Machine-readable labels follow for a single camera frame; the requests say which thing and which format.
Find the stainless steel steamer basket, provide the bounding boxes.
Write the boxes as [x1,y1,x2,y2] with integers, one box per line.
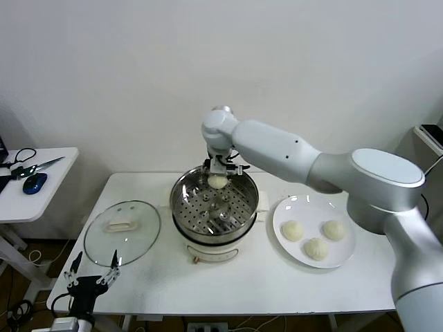
[159,164,270,243]

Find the blue computer mouse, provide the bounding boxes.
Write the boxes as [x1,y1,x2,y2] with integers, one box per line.
[22,173,48,194]

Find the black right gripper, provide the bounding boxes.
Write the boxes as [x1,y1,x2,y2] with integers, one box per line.
[204,155,229,177]

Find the black cable loop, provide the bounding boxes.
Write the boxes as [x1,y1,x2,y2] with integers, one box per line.
[0,148,37,170]

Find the white floor cable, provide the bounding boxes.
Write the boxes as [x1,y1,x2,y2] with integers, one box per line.
[27,248,44,266]

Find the white power strip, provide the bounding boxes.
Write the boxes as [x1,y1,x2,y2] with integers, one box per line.
[186,322,229,332]

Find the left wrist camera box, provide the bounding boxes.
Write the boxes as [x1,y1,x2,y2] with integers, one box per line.
[51,317,84,332]

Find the black power cable with adapter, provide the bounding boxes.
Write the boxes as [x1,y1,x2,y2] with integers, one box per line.
[420,162,440,217]

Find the green handled scissors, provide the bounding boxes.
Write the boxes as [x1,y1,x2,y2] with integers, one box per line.
[10,156,66,179]

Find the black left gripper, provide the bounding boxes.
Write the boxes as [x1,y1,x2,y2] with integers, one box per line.
[64,249,123,317]

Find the white steamed baozi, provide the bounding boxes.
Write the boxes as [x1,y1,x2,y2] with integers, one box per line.
[279,220,305,242]
[207,174,228,190]
[302,237,329,260]
[321,219,347,241]

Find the round glass pot lid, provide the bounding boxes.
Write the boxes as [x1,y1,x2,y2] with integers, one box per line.
[83,199,162,268]

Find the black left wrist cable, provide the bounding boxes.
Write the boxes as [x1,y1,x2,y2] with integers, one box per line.
[51,293,73,317]

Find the white round plate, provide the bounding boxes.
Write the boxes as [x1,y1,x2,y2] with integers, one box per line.
[271,194,356,269]

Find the white shelf stand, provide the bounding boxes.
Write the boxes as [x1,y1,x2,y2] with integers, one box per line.
[413,124,443,170]

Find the white side table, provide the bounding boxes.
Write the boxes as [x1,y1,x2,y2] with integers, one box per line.
[0,147,80,305]

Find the black floor cable bundle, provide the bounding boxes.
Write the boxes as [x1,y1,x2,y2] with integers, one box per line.
[5,299,34,328]

